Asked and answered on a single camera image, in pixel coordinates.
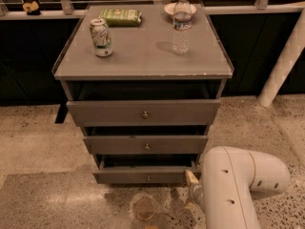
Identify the grey wooden drawer cabinet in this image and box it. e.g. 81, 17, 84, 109
51, 3, 235, 177

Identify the white diagonal post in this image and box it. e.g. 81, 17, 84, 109
257, 10, 305, 107

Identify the yellow black small object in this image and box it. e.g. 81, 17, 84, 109
22, 1, 41, 15

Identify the grey bottom drawer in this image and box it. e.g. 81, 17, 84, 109
93, 155, 201, 184

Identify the green snack packet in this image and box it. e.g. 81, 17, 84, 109
99, 9, 142, 27

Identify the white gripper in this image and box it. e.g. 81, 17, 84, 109
185, 170, 204, 208

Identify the green white soda can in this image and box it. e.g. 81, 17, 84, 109
90, 18, 112, 57

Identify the grey middle drawer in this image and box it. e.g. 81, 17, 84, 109
84, 135, 208, 155

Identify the grey metal railing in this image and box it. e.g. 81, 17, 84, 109
0, 0, 305, 21

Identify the clear plastic water bottle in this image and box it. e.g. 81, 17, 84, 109
173, 0, 193, 54

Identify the grey top drawer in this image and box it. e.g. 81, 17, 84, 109
67, 99, 220, 127

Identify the grey drawer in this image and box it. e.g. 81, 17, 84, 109
93, 155, 201, 184
67, 99, 220, 127
84, 135, 208, 155

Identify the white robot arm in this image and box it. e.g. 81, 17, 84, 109
185, 146, 291, 229

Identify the small white bowl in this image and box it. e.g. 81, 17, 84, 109
164, 3, 196, 20

